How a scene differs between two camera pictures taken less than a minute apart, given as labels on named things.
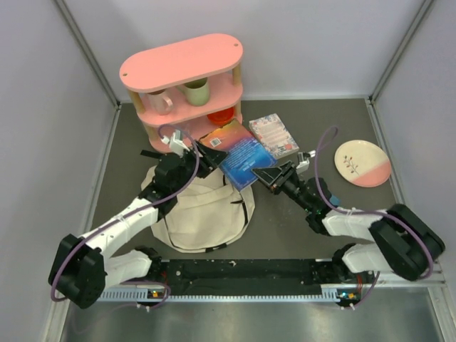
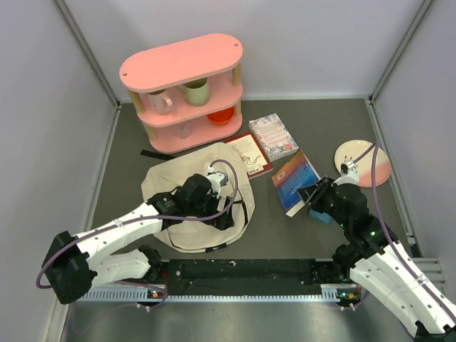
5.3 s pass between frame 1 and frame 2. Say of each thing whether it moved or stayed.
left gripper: moved
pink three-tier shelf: stayed
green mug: stayed
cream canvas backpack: stayed
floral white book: stayed
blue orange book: moved
